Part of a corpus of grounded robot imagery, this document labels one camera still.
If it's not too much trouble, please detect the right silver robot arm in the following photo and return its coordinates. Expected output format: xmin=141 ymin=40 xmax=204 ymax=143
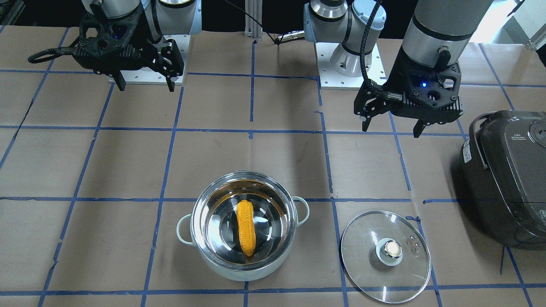
xmin=73 ymin=0 xmax=202 ymax=92

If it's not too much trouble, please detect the yellow corn cob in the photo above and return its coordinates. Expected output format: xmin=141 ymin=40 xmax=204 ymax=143
xmin=236 ymin=200 xmax=257 ymax=257

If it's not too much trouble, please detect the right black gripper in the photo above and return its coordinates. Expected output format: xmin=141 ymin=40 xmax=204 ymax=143
xmin=73 ymin=9 xmax=185 ymax=93

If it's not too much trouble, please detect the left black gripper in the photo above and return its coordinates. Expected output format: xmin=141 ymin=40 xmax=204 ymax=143
xmin=353 ymin=54 xmax=465 ymax=138

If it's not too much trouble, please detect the black rice cooker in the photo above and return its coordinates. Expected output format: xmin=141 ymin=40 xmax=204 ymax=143
xmin=461 ymin=110 xmax=546 ymax=250

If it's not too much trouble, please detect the glass pot lid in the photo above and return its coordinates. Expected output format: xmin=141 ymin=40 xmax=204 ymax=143
xmin=340 ymin=210 xmax=432 ymax=304

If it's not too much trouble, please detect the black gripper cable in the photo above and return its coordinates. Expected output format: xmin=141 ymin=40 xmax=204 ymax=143
xmin=359 ymin=0 xmax=404 ymax=102

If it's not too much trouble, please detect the aluminium frame post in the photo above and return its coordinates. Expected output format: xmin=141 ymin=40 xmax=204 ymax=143
xmin=244 ymin=0 xmax=263 ymax=40

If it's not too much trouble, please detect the light green electric pot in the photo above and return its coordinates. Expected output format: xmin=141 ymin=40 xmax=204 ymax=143
xmin=176 ymin=171 xmax=310 ymax=282

